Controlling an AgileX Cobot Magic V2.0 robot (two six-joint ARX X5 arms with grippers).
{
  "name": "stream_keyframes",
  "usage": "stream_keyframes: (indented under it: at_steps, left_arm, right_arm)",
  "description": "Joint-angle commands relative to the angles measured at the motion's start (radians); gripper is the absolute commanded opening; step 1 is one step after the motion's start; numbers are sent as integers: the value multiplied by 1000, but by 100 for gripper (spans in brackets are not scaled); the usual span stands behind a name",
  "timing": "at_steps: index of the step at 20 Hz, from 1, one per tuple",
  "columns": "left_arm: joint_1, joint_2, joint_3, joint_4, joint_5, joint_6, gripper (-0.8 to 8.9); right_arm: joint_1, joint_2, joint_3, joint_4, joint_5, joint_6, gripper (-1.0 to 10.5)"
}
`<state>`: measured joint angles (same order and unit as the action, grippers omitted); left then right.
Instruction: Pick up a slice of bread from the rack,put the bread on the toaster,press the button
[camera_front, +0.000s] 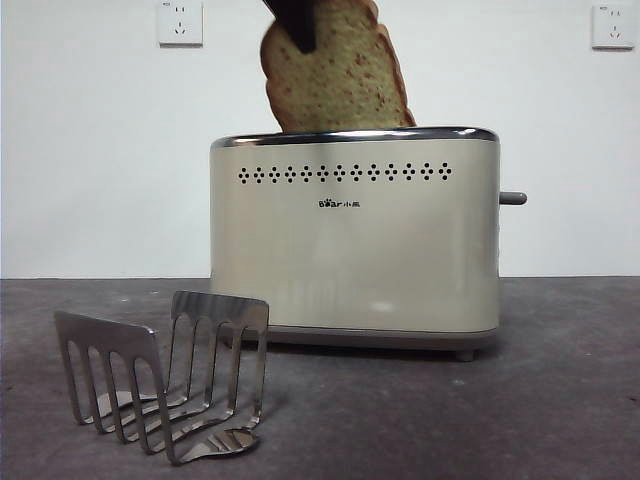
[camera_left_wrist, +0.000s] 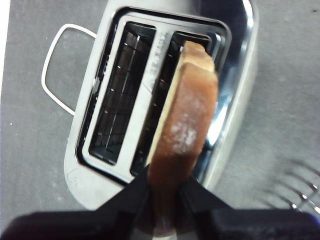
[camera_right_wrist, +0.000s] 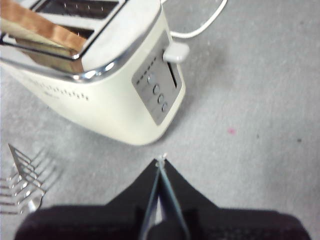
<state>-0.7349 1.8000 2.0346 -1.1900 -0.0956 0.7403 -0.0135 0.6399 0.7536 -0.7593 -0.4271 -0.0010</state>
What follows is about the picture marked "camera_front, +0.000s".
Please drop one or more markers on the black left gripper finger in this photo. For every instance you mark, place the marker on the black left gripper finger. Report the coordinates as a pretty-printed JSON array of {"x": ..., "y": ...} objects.
[{"x": 300, "y": 22}]

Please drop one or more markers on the brown toast bread slice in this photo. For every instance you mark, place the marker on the brown toast bread slice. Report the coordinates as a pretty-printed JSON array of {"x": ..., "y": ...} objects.
[{"x": 340, "y": 85}]

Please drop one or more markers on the grey toaster lever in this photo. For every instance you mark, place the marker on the grey toaster lever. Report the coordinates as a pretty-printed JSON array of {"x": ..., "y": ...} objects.
[{"x": 514, "y": 198}]

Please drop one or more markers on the cream toaster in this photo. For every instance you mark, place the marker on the cream toaster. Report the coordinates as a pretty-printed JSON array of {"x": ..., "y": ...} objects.
[{"x": 360, "y": 260}]

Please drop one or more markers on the steel toast rack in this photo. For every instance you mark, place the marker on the steel toast rack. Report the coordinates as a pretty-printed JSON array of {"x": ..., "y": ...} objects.
[{"x": 115, "y": 332}]

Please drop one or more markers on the white wall socket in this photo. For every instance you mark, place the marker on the white wall socket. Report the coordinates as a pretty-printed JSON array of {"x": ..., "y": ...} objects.
[
  {"x": 181, "y": 24},
  {"x": 610, "y": 27}
]

